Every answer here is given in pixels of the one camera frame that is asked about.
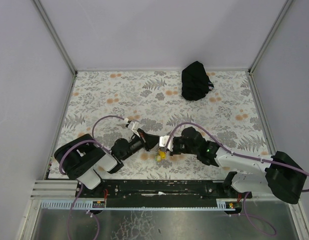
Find purple left floor cable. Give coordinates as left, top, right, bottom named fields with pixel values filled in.
left=66, top=186, right=100, bottom=240

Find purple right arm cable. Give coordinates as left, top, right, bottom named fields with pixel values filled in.
left=165, top=121, right=309, bottom=193

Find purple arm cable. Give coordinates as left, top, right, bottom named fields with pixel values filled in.
left=59, top=115, right=130, bottom=176
left=165, top=121, right=309, bottom=193

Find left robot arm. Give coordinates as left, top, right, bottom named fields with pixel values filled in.
left=54, top=128, right=160, bottom=190

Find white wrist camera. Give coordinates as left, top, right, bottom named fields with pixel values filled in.
left=124, top=118, right=140, bottom=137
left=158, top=135, right=174, bottom=152

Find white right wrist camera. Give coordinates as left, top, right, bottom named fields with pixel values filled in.
left=158, top=135, right=174, bottom=152

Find black folded cloth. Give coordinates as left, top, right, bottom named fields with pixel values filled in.
left=181, top=61, right=215, bottom=101

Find purple right floor cable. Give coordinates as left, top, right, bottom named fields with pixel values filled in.
left=229, top=192, right=278, bottom=237

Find purple floor cable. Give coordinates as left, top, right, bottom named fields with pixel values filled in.
left=66, top=186, right=100, bottom=240
left=229, top=192, right=278, bottom=237

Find red-handled metal key organizer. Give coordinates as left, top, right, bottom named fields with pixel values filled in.
left=156, top=147, right=167, bottom=155

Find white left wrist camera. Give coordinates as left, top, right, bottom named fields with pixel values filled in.
left=124, top=118, right=140, bottom=137

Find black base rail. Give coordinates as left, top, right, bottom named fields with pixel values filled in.
left=78, top=172, right=246, bottom=204

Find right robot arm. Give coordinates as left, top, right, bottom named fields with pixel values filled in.
left=164, top=126, right=307, bottom=204

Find white slotted cable duct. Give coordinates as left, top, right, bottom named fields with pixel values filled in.
left=40, top=198, right=241, bottom=214

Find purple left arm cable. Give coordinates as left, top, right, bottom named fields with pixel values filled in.
left=59, top=115, right=130, bottom=176

